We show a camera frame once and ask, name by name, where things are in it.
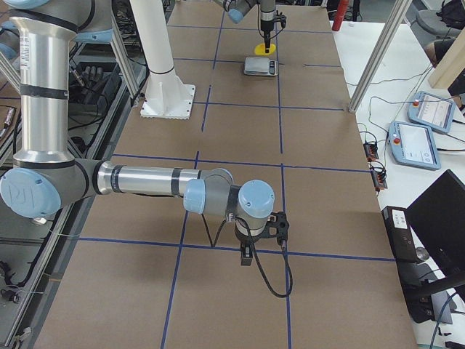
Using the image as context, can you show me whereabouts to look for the digital kitchen scale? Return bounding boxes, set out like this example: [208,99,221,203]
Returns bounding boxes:
[243,57,279,76]

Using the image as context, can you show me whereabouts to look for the red fire extinguisher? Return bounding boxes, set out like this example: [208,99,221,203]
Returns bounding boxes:
[331,0,349,31]

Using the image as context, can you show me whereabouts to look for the lower orange black connector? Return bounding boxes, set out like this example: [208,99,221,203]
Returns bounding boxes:
[370,167,387,192]

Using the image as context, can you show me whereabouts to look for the black desktop computer box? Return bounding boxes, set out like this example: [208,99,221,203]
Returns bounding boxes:
[381,206,421,263]

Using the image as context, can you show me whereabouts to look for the far blue teach pendant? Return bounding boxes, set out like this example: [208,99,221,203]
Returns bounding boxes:
[408,91,456,134]

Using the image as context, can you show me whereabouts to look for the blue teach pendant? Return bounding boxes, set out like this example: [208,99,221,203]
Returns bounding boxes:
[408,91,456,134]
[388,121,441,170]

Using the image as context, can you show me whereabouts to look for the near blue teach pendant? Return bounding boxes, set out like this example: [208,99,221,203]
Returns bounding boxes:
[388,121,441,170]

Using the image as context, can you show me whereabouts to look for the wooden board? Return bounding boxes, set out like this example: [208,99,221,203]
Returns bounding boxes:
[428,31,464,89]

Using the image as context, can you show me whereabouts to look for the black computer monitor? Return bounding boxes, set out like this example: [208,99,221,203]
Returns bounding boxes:
[397,169,464,323]

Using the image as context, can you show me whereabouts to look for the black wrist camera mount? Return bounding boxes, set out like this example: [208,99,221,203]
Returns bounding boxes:
[260,212,289,246]

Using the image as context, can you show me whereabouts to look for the black looping gripper cable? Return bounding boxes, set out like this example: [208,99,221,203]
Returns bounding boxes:
[201,214,294,300]

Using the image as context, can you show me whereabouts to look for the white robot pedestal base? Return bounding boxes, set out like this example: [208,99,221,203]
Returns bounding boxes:
[130,0,195,120]

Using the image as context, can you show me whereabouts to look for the aluminium frame post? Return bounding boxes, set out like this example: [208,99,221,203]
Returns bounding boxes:
[348,0,413,113]

